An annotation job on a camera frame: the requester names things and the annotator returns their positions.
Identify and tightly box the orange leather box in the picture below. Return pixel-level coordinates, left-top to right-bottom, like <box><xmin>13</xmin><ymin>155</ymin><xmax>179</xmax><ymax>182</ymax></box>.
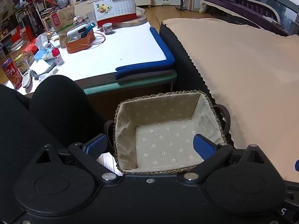
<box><xmin>64</xmin><ymin>29</ymin><xmax>96</xmax><ymax>53</ymax></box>

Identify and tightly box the cluttered storage shelf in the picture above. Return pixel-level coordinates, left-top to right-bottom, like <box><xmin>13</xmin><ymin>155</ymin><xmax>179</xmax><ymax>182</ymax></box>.
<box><xmin>13</xmin><ymin>0</ymin><xmax>47</xmax><ymax>38</ymax></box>

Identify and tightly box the grey plastic tray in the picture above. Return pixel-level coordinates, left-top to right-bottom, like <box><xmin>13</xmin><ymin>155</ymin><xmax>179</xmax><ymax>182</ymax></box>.
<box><xmin>31</xmin><ymin>59</ymin><xmax>56</xmax><ymax>77</ymax></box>

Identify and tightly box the white bottle with red cap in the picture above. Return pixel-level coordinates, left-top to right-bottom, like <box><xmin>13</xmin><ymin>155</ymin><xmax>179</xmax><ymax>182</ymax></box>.
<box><xmin>51</xmin><ymin>48</ymin><xmax>64</xmax><ymax>66</ymax></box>

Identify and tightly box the red tin can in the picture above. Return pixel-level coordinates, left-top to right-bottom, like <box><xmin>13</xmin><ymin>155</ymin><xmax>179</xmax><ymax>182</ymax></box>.
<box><xmin>1</xmin><ymin>58</ymin><xmax>22</xmax><ymax>89</ymax></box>

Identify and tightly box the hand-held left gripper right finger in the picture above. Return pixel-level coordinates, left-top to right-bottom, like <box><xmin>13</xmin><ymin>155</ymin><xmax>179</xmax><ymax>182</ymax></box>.
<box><xmin>183</xmin><ymin>134</ymin><xmax>271</xmax><ymax>182</ymax></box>

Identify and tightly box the round wooden board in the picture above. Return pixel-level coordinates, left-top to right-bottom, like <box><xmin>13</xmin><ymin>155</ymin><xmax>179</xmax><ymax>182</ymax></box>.
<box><xmin>114</xmin><ymin>13</ymin><xmax>147</xmax><ymax>28</ymax></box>

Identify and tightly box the white handheld device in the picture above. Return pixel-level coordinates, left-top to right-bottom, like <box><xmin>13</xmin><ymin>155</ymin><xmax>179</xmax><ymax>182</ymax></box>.
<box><xmin>67</xmin><ymin>23</ymin><xmax>94</xmax><ymax>39</ymax></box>

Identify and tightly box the beige cloth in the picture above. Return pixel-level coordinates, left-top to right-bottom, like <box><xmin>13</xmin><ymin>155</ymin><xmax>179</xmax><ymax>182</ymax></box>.
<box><xmin>162</xmin><ymin>17</ymin><xmax>299</xmax><ymax>183</ymax></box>

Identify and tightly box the desk calendar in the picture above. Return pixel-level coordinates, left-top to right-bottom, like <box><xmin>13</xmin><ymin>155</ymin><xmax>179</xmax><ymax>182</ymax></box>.
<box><xmin>93</xmin><ymin>0</ymin><xmax>137</xmax><ymax>27</ymax></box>

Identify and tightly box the blue cushion pad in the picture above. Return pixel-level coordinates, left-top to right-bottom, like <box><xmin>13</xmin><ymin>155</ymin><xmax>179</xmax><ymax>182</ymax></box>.
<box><xmin>115</xmin><ymin>27</ymin><xmax>175</xmax><ymax>80</ymax></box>

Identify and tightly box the cardboard box with red label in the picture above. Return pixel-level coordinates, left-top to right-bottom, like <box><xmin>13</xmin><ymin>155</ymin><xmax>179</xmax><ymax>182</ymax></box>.
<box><xmin>42</xmin><ymin>5</ymin><xmax>75</xmax><ymax>32</ymax></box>

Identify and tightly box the glass jar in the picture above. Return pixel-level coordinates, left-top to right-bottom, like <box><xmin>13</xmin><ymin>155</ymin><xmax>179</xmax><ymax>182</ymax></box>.
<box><xmin>13</xmin><ymin>54</ymin><xmax>31</xmax><ymax>75</ymax></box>

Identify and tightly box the white table board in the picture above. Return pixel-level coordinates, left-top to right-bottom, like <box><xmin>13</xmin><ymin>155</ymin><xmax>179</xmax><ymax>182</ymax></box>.
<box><xmin>5</xmin><ymin>20</ymin><xmax>167</xmax><ymax>89</ymax></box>

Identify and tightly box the white remote control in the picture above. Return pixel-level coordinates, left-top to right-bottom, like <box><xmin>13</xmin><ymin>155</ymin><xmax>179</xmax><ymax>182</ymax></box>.
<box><xmin>21</xmin><ymin>69</ymin><xmax>33</xmax><ymax>88</ymax></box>

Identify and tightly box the light blue cloth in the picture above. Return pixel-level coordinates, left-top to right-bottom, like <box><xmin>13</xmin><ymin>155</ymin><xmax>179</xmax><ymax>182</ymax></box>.
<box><xmin>34</xmin><ymin>49</ymin><xmax>50</xmax><ymax>62</ymax></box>

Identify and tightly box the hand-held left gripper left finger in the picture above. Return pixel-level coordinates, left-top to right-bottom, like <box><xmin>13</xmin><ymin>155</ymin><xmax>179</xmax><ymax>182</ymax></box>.
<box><xmin>29</xmin><ymin>134</ymin><xmax>122</xmax><ymax>183</ymax></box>

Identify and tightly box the purple sofa with white frame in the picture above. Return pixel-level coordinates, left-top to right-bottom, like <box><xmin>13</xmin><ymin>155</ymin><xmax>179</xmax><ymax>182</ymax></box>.
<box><xmin>200</xmin><ymin>0</ymin><xmax>290</xmax><ymax>36</ymax></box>

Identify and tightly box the thin wire loop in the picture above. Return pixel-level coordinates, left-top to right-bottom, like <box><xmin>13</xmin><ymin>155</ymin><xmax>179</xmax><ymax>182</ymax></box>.
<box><xmin>87</xmin><ymin>33</ymin><xmax>106</xmax><ymax>49</ymax></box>

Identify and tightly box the blue pen-like tool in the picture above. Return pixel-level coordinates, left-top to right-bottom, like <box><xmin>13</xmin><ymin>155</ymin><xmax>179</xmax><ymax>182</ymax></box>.
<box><xmin>81</xmin><ymin>23</ymin><xmax>96</xmax><ymax>39</ymax></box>

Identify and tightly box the woven basket with floral lining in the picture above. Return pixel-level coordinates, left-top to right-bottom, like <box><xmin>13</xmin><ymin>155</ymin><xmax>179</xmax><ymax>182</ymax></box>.
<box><xmin>104</xmin><ymin>91</ymin><xmax>231</xmax><ymax>175</ymax></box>

